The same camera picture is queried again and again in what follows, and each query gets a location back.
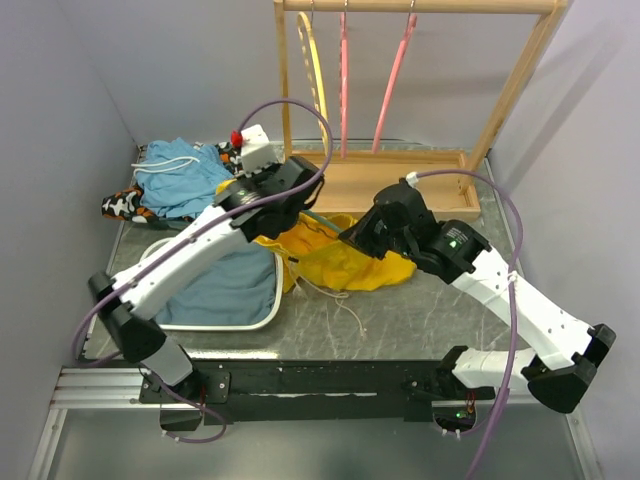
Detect green hanger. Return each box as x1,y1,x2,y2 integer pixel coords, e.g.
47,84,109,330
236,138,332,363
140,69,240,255
302,210,343,234

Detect yellow shorts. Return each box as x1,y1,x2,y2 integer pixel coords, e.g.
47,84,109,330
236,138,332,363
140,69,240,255
214,179,418,294

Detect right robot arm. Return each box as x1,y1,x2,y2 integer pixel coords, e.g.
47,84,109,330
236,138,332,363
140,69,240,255
339,180,616,414

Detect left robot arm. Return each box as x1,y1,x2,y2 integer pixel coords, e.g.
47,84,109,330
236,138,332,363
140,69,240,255
88,156,324,402

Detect wooden hanger rack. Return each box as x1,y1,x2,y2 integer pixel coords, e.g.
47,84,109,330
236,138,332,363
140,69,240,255
274,1,568,221

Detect light blue shorts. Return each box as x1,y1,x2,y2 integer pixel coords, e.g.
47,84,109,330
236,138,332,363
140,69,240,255
133,138,233,219

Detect patterned black orange shorts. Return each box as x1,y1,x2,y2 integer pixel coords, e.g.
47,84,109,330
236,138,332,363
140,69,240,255
100,142,236,225

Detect yellow hanger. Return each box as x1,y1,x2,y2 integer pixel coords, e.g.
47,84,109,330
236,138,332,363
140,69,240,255
295,10,331,156

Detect pink hanger left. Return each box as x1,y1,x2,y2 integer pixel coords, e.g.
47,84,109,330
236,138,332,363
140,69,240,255
340,12,348,159

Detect pink hanger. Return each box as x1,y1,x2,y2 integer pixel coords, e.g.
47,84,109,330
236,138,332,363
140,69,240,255
340,12,348,159
372,14,417,153

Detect pink hanger right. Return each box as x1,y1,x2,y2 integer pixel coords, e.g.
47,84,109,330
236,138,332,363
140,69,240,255
372,14,417,153

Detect blue cloth in basket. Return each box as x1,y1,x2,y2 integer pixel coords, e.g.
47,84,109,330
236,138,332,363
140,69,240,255
154,249,277,326

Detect white laundry basket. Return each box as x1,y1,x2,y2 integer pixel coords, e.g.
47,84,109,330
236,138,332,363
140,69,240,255
137,236,285,333

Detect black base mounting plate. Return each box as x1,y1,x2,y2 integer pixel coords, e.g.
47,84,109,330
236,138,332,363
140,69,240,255
139,359,495,433

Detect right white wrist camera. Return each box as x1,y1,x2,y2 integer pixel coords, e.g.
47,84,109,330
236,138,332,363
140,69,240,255
405,171,419,188

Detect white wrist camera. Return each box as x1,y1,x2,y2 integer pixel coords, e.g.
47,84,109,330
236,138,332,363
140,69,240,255
405,171,419,188
231,124,280,176

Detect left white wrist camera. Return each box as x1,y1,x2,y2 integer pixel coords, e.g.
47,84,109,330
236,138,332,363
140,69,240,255
231,124,280,176

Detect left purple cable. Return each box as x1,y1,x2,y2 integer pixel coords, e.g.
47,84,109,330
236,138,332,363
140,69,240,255
72,98,333,445

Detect aluminium rail frame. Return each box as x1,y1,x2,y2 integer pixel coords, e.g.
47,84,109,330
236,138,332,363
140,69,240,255
28,366,604,479

